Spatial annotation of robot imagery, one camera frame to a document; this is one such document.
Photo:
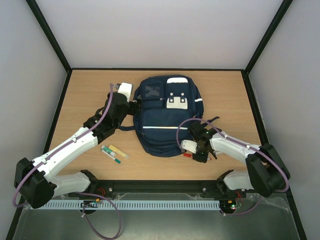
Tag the black enclosure frame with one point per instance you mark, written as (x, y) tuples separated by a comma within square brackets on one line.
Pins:
[(282, 10)]

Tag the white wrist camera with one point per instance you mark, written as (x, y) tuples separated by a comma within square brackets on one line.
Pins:
[(189, 145), (126, 89)]

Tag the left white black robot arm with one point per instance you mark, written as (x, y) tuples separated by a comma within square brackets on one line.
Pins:
[(38, 181)]

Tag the light blue slotted cable duct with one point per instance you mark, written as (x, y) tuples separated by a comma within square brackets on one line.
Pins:
[(123, 205)]

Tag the green white glue stick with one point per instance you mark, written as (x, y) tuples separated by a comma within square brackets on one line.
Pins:
[(108, 150)]

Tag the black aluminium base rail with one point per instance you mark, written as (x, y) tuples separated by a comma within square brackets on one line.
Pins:
[(204, 188)]

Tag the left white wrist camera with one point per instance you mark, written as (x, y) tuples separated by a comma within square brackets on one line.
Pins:
[(126, 89)]

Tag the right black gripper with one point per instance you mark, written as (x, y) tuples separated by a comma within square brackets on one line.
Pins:
[(200, 157)]

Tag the green capped marker pen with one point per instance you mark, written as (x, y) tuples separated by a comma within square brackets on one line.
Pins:
[(110, 156)]

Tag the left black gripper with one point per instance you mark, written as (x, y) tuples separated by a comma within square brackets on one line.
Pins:
[(135, 109)]

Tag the yellow highlighter pen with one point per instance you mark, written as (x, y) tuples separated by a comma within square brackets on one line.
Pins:
[(119, 151)]

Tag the navy blue school backpack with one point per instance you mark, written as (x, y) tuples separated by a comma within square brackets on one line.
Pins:
[(169, 104)]

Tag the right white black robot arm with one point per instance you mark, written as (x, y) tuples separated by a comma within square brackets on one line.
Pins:
[(265, 171)]

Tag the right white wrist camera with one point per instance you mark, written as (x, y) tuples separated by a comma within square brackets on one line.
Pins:
[(189, 145)]

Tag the red capped marker pen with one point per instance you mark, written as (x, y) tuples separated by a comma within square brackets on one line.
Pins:
[(188, 155)]

